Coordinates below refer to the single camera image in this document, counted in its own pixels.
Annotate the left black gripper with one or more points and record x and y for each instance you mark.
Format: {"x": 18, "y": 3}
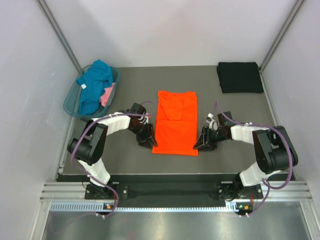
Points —
{"x": 148, "y": 136}

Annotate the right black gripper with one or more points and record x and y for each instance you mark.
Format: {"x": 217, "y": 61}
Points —
{"x": 209, "y": 145}

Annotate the orange t shirt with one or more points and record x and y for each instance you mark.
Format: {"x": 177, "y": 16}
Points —
{"x": 176, "y": 124}

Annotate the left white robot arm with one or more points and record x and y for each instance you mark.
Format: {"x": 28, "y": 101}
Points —
{"x": 87, "y": 145}

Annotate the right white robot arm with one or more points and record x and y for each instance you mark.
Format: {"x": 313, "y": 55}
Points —
{"x": 274, "y": 151}

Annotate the pink cloth in bin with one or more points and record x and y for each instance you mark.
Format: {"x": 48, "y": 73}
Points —
{"x": 106, "y": 95}

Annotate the folded black t shirt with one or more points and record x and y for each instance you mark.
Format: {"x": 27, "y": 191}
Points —
{"x": 239, "y": 77}

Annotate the translucent blue plastic bin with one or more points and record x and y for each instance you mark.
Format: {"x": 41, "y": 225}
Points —
{"x": 72, "y": 100}

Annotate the teal t shirt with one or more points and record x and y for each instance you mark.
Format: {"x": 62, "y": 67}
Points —
{"x": 98, "y": 77}

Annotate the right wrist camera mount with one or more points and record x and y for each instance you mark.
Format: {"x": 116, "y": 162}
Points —
{"x": 212, "y": 123}

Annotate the aluminium frame rail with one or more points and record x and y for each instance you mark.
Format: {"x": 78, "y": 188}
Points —
{"x": 62, "y": 191}

